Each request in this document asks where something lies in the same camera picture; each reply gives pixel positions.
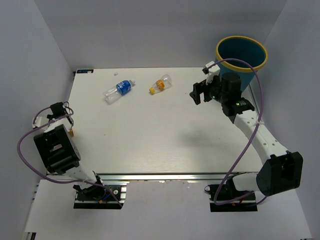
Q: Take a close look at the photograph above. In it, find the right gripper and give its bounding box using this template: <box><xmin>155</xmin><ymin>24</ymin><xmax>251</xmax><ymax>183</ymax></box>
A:
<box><xmin>189</xmin><ymin>74</ymin><xmax>227</xmax><ymax>106</ymax></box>

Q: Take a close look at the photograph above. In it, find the orange bottle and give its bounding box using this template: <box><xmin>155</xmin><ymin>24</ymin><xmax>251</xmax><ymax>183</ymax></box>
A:
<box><xmin>68</xmin><ymin>128</ymin><xmax>74</xmax><ymax>137</ymax></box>

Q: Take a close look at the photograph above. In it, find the yellow cap clear bottle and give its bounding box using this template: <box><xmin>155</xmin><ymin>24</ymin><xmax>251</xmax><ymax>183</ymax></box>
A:
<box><xmin>149</xmin><ymin>74</ymin><xmax>173</xmax><ymax>95</ymax></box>

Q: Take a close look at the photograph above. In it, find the blue label clear bottle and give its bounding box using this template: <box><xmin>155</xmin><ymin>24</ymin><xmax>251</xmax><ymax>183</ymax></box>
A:
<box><xmin>103</xmin><ymin>79</ymin><xmax>136</xmax><ymax>105</ymax></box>

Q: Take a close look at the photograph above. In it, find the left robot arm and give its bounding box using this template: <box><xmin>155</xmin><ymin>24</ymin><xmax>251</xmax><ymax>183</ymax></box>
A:
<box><xmin>32</xmin><ymin>102</ymin><xmax>106</xmax><ymax>200</ymax></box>

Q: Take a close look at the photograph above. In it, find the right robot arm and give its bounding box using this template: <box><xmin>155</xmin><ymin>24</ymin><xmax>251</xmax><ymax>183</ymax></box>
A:
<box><xmin>189</xmin><ymin>72</ymin><xmax>303</xmax><ymax>200</ymax></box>

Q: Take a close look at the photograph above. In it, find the blue table label sticker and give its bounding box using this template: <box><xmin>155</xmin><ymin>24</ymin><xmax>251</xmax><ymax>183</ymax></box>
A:
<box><xmin>76</xmin><ymin>69</ymin><xmax>94</xmax><ymax>74</ymax></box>

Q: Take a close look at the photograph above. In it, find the aluminium table front rail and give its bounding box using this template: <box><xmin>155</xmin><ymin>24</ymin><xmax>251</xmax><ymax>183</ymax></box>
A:
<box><xmin>92</xmin><ymin>172</ymin><xmax>258</xmax><ymax>182</ymax></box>

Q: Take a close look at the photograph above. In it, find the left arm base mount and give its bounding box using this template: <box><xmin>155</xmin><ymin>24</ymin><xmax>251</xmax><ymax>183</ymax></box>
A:
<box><xmin>73</xmin><ymin>183</ymin><xmax>127</xmax><ymax>210</ymax></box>

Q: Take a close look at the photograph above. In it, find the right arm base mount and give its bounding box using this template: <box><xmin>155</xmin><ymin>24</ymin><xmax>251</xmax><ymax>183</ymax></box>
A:
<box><xmin>201</xmin><ymin>172</ymin><xmax>259</xmax><ymax>213</ymax></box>

